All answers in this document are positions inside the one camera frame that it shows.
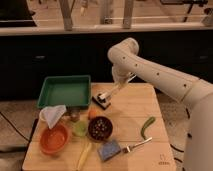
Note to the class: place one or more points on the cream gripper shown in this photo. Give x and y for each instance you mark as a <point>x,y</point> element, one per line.
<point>120,78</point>

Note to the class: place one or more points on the white handled dish brush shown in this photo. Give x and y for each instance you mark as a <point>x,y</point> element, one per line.
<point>106,96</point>

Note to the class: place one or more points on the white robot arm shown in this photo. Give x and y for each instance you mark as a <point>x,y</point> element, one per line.
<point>194,93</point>

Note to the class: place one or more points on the green plastic tray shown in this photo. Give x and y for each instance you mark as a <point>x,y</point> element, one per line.
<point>71,91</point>

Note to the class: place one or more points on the orange fruit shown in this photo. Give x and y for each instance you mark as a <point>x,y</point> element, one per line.
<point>92,113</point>

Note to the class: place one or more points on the green chili pepper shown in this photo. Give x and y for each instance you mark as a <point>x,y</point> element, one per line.
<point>147,123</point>

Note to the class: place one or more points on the dark brown bowl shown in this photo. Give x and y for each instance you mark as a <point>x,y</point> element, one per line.
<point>100,129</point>

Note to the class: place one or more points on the small glass jar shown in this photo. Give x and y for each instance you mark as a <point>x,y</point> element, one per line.
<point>74,114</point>

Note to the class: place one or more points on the light green small cup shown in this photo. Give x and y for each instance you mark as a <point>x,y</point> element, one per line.
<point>79,128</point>

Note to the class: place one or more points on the silver fork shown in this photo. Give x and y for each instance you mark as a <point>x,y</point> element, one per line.
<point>130,148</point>

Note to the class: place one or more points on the blue sponge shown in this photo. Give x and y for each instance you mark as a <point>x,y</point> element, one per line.
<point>109,150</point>

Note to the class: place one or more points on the white crumpled cloth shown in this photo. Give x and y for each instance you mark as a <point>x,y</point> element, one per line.
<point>52,114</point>

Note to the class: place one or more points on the yellow banana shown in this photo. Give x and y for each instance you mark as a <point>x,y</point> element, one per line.
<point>83,156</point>

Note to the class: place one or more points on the orange plastic bowl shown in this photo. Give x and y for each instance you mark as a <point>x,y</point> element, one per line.
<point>52,141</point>

